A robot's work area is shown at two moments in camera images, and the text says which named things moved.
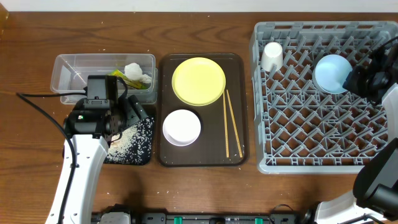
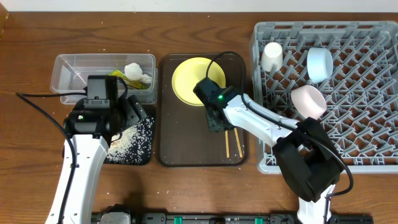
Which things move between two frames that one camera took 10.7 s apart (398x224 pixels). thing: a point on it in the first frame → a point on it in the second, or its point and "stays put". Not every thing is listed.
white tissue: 134,71 stays put
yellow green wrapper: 135,84 stays put
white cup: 272,54 stays put
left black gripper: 134,109 stays put
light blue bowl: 329,73 → 319,63
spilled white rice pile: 133,145 stays put
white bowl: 181,127 → 308,101
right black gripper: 354,83 → 214,126
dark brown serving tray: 209,149 stays put
